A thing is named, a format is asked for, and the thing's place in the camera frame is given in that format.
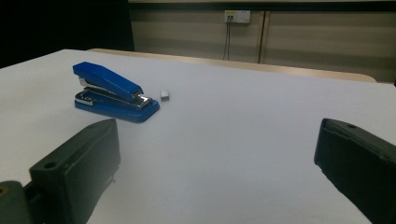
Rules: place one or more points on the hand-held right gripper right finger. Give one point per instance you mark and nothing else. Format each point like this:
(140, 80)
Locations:
(358, 161)

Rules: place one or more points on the blue stapler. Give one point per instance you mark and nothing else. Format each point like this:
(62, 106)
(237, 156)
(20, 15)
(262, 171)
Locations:
(106, 78)

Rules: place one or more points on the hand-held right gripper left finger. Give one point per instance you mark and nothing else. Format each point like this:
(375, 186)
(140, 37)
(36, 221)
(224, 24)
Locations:
(77, 168)

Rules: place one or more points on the black curtain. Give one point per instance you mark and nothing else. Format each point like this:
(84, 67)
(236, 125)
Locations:
(62, 25)

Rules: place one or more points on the wooden table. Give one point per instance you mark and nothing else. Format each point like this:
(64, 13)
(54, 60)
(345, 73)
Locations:
(249, 66)

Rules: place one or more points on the white wall socket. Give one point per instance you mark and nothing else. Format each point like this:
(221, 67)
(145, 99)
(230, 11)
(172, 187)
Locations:
(241, 16)

